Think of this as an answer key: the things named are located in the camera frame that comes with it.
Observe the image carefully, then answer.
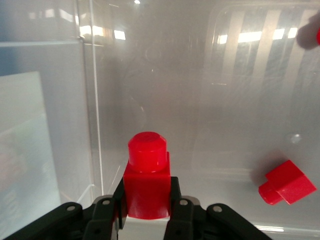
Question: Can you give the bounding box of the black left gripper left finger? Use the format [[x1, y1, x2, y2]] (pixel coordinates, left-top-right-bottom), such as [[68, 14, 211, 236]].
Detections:
[[2, 174, 127, 240]]

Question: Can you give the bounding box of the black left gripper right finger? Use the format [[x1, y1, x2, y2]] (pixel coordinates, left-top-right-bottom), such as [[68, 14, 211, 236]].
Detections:
[[161, 176, 274, 240]]

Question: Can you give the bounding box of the clear plastic storage box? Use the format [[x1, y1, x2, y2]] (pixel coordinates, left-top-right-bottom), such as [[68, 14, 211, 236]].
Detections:
[[0, 0, 320, 240]]

